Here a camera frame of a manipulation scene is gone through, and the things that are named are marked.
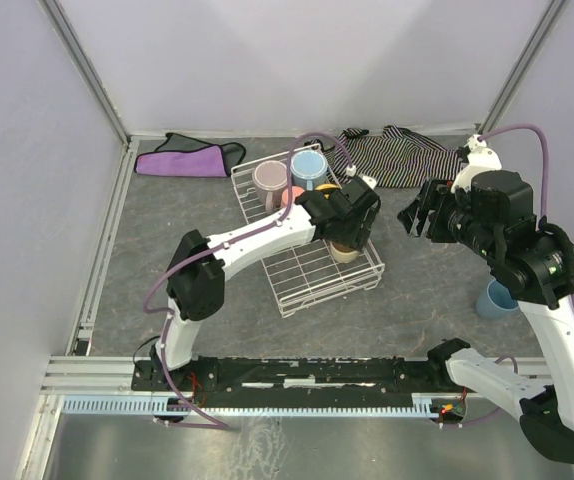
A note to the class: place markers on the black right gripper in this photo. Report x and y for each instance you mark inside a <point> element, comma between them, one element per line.
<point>434,215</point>

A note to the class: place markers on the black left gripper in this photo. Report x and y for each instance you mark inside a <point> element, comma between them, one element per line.
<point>355,232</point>

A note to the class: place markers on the yellow plastic cup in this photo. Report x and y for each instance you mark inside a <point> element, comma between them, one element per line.
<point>327,187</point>

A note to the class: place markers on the metal steel cup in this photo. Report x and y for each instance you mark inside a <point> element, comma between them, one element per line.
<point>342,254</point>

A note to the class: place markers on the pink plastic cup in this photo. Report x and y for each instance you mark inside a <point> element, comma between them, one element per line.
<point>290,194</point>

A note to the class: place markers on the light blue textured mug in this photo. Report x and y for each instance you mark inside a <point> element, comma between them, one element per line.
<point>308,169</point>

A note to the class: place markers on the lilac textured mug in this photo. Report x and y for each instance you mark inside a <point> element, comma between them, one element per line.
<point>270,180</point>

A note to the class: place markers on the blue plastic cup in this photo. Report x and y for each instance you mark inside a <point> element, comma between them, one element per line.
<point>495,302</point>

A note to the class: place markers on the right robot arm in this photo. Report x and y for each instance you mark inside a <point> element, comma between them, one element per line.
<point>534,260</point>

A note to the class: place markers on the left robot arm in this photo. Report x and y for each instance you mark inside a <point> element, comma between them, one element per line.
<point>201,266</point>

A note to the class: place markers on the striped cloth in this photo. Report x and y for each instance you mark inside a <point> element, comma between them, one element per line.
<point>397,158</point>

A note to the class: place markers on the purple microfiber cloth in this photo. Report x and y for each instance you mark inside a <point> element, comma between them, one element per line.
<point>183,156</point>

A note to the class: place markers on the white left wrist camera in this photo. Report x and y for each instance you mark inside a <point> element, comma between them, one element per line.
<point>351,173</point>

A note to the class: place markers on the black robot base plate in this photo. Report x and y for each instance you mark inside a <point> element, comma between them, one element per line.
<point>308,383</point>

